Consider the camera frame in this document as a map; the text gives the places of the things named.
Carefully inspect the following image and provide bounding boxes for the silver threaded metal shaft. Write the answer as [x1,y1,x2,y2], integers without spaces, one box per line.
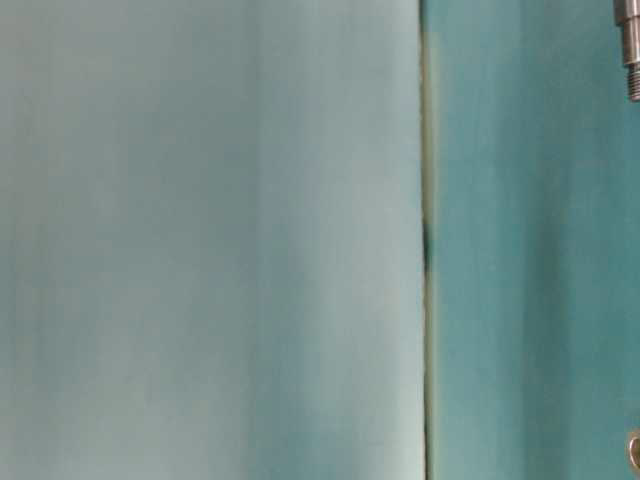
[613,0,640,102]

